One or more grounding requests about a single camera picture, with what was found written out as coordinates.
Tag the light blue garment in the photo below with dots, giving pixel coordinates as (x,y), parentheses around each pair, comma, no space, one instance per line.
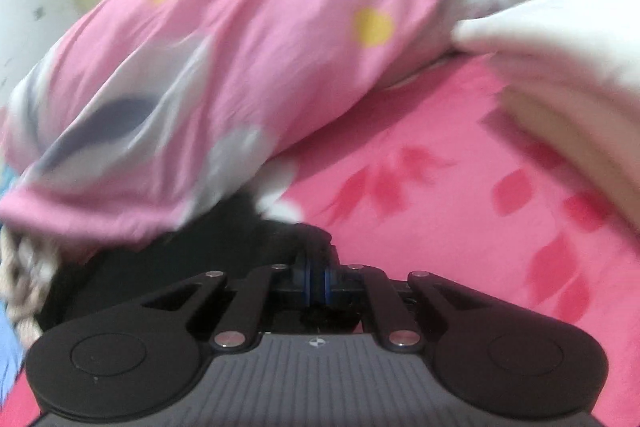
(7,347)

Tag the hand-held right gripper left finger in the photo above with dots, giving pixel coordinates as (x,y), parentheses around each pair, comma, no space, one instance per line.
(309,286)

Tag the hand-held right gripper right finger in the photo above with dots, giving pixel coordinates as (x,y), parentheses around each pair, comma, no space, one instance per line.
(326,287)

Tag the pink floral bed sheet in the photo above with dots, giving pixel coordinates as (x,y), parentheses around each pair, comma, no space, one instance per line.
(450,207)

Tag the folded white cloth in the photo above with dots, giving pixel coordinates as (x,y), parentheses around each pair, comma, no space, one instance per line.
(575,37)

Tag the beige checked knit sweater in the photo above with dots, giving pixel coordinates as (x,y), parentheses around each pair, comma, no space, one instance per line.
(20,287)

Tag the pink floral duvet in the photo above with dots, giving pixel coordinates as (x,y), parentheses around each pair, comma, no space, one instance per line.
(225,82)

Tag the black pants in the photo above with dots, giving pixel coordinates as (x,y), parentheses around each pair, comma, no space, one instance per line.
(150,267)

